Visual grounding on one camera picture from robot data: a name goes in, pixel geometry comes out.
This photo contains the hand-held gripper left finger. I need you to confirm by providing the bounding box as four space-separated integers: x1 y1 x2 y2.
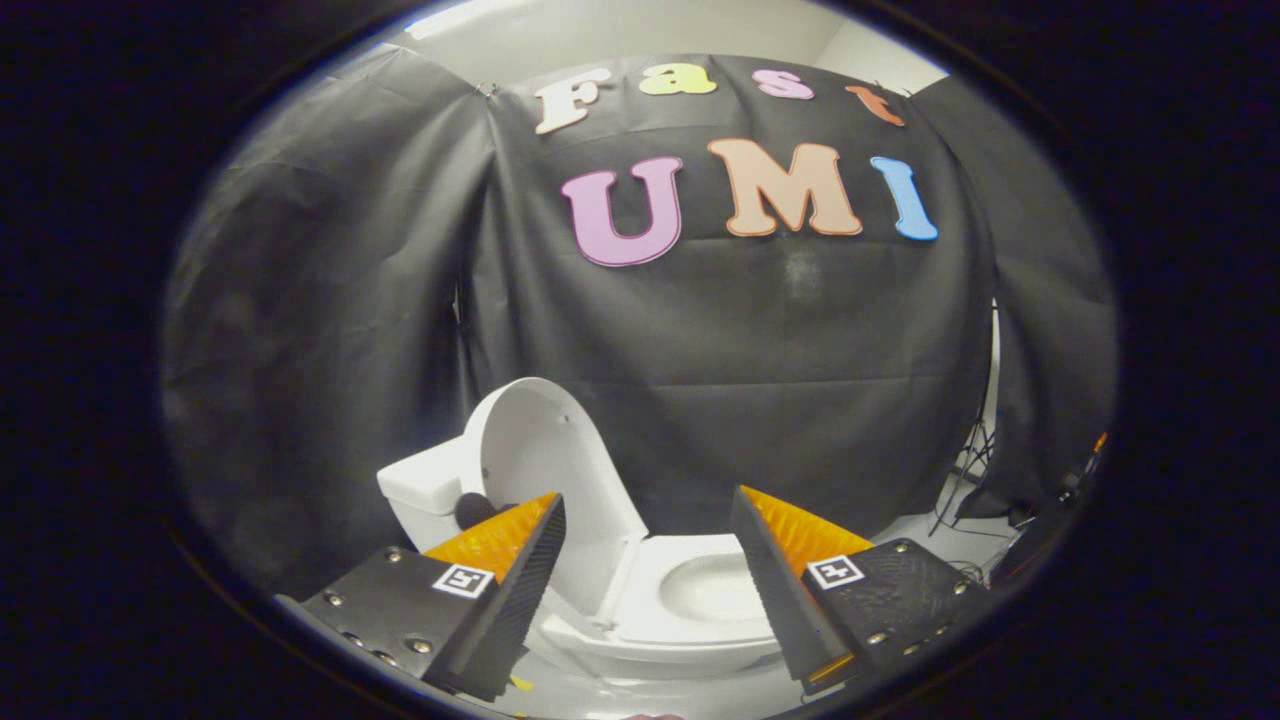
275 492 568 703

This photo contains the white toilet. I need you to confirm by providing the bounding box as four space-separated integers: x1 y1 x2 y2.
377 435 791 681

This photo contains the black covered stand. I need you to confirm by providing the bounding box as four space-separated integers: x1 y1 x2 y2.
990 488 1093 587

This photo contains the white toilet tank cover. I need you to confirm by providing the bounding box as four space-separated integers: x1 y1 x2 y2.
377 438 473 503

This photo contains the white toilet lid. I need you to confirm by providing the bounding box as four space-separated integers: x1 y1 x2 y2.
462 377 651 626

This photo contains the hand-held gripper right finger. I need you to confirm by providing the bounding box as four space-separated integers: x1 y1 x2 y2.
728 485 996 696

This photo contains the black backdrop cloth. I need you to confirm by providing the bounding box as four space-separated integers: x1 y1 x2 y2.
160 45 1119 601

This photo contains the black tripod light stand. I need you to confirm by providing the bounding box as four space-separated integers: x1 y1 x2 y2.
930 300 1001 536

